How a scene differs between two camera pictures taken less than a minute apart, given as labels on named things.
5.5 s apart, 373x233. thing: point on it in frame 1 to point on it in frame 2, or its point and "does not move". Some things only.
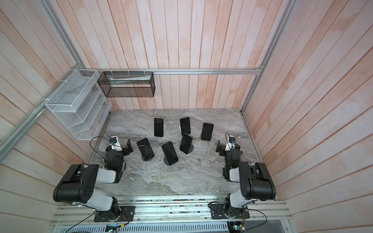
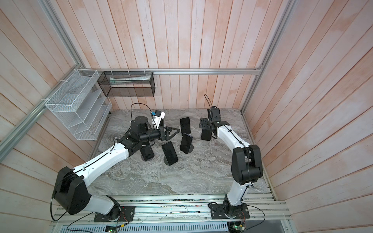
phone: x=170 y=152 does not move
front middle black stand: x=165 y=161 does not move
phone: x=207 y=131 does not move
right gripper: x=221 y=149 to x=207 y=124
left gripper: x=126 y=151 to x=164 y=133
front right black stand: x=191 y=148 does not move
